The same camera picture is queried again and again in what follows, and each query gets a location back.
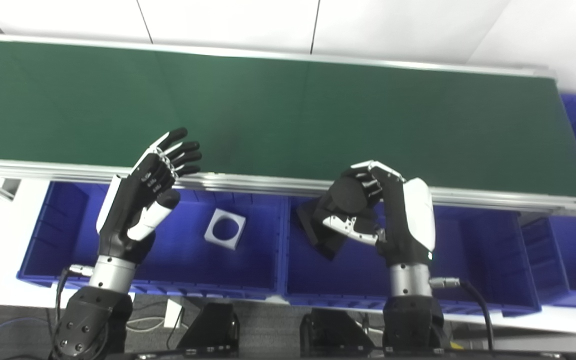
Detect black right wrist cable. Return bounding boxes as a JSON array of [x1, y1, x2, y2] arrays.
[[429, 276, 496, 351]]

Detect white square part round hole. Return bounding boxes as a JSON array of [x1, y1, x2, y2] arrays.
[[203, 208, 247, 251]]

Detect green conveyor belt aluminium frame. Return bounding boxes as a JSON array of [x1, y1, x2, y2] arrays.
[[0, 32, 576, 218]]

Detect black robot body bar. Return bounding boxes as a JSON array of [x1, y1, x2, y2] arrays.
[[108, 347, 576, 360]]

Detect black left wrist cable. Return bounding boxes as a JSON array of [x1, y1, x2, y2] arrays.
[[54, 264, 95, 326]]

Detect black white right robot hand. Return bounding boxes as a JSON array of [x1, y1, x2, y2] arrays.
[[322, 160, 437, 269]]

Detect white power adapter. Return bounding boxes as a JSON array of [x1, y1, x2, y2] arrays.
[[164, 298, 185, 329]]

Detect black robot body bracket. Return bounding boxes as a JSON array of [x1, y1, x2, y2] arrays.
[[177, 302, 241, 353], [299, 307, 376, 353]]

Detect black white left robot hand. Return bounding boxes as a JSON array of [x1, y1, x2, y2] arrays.
[[95, 127, 203, 265]]

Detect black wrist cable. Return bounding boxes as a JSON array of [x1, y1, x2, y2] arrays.
[[54, 264, 95, 326], [429, 276, 496, 351]]

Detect blue floor cable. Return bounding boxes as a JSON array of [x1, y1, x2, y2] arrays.
[[0, 316, 51, 347]]

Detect white floor cable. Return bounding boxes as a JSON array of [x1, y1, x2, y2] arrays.
[[127, 315, 169, 332]]

